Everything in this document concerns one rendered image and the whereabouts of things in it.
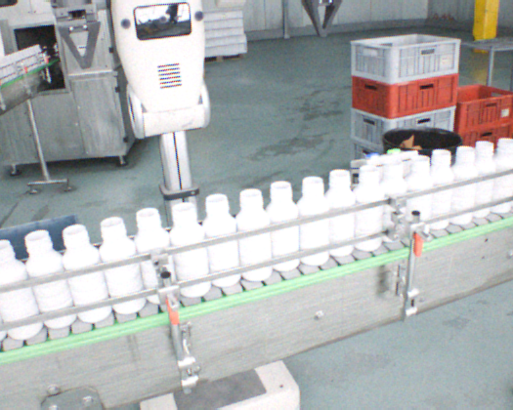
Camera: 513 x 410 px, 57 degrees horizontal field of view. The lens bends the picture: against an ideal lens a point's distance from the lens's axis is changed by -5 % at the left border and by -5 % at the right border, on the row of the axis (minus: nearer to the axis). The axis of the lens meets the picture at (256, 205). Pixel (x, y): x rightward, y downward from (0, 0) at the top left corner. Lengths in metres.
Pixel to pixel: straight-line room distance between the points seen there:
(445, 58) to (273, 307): 2.67
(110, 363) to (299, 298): 0.36
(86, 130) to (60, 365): 3.80
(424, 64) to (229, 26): 7.45
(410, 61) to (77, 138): 2.92
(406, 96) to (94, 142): 2.74
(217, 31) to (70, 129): 6.13
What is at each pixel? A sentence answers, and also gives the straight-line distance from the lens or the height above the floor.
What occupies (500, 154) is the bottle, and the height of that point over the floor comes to 1.14.
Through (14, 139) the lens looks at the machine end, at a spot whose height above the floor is 0.37.
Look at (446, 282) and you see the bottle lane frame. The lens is 1.13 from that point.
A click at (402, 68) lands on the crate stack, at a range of 3.12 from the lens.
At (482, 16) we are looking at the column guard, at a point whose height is 0.73.
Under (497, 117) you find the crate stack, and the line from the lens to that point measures 3.97.
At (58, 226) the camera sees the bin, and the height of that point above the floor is 0.92.
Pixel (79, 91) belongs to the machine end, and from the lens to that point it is 4.50.
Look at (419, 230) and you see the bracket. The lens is 0.90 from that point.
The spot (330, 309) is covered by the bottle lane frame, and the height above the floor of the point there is 0.91.
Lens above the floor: 1.50
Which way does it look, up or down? 25 degrees down
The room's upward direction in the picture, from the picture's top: 4 degrees counter-clockwise
